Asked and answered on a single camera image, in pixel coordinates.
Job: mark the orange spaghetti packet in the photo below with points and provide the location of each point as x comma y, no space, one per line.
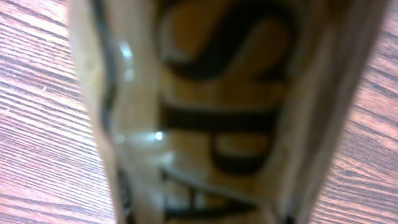
219,111

